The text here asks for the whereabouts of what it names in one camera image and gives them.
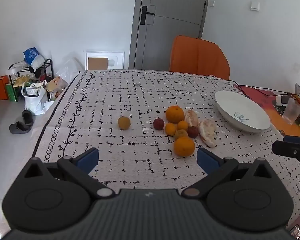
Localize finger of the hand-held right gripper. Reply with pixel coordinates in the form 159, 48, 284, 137
283, 135, 300, 146
272, 141, 300, 163

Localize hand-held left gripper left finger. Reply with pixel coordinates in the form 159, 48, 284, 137
21, 147, 115, 200

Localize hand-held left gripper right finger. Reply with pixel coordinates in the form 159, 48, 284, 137
181, 147, 278, 199

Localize large orange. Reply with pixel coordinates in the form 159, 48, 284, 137
165, 106, 185, 124
174, 136, 196, 157

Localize bread roll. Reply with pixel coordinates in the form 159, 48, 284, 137
184, 109, 199, 128
198, 119, 217, 148

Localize small red fruit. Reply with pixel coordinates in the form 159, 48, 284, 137
153, 117, 165, 130
187, 126, 199, 138

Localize small brownish orange fruit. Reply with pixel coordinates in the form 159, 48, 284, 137
174, 129, 188, 140

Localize white plate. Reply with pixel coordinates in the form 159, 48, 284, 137
214, 90, 272, 133

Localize clear plastic cup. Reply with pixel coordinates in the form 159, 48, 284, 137
282, 97, 300, 125

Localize white power adapter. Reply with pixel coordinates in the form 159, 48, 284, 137
275, 94, 294, 105

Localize yellow-brown round fruit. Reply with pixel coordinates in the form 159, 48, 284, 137
118, 116, 131, 130

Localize red orange printed cloth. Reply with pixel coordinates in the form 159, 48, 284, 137
231, 84, 300, 138

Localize dark grey slipper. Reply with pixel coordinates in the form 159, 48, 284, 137
22, 110, 34, 125
9, 121, 32, 134

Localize white plastic bag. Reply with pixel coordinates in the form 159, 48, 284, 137
21, 80, 49, 115

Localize white black-patterned tablecloth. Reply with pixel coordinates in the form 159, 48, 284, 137
0, 69, 300, 240

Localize clear plastic bag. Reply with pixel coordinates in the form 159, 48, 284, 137
56, 52, 82, 83

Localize brown cardboard piece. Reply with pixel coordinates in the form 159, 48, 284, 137
88, 57, 108, 70

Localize green box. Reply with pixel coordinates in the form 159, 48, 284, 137
5, 83, 18, 102

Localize yellow slippers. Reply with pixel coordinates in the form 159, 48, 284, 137
14, 76, 30, 88

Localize black shoe rack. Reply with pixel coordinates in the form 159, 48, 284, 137
9, 58, 53, 100

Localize orange chair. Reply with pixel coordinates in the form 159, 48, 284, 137
169, 35, 230, 80

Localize white foam board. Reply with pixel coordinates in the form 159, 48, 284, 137
84, 51, 125, 70

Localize blue white bag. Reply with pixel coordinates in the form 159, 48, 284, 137
23, 47, 45, 70

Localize grey door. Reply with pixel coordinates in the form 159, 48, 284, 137
129, 0, 212, 70

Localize black cable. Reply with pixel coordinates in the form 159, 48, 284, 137
227, 80, 294, 98

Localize black door handle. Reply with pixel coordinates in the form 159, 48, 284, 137
140, 5, 156, 25

